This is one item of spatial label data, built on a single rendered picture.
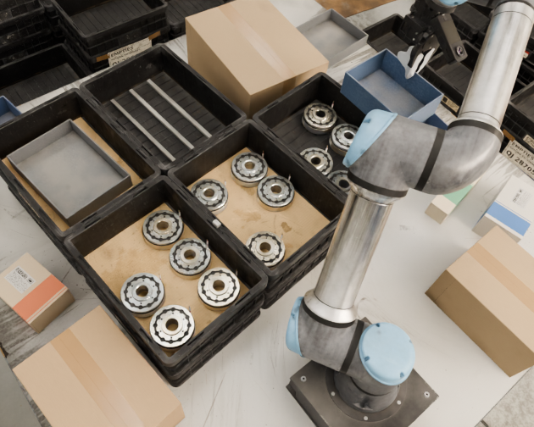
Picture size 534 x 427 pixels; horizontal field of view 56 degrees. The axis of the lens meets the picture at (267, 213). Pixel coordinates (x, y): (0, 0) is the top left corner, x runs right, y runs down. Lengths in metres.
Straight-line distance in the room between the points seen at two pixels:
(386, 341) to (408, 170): 0.36
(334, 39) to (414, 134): 1.24
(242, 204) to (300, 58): 0.55
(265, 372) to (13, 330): 0.65
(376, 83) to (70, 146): 0.87
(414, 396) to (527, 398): 1.12
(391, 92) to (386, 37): 1.51
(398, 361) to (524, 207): 0.79
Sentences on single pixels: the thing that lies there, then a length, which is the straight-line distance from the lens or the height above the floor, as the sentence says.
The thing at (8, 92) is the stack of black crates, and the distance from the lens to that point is 2.60.
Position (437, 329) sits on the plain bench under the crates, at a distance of 1.49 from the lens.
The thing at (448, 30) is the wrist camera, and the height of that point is 1.27.
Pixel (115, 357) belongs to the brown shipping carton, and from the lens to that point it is 1.21.
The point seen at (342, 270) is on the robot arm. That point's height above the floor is 1.13.
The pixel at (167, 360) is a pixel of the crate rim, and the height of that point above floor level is 0.93.
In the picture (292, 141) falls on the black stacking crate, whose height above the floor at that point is 0.83.
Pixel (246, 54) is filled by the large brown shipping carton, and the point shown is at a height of 0.90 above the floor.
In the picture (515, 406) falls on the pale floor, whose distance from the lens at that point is 2.34.
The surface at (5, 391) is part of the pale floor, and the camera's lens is 2.20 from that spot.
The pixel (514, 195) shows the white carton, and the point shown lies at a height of 0.79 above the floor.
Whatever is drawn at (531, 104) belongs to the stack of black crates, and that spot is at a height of 0.49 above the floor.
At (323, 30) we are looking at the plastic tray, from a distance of 2.13.
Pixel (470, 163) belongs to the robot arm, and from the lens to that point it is 0.92.
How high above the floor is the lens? 2.00
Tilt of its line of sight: 58 degrees down
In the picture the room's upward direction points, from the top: 9 degrees clockwise
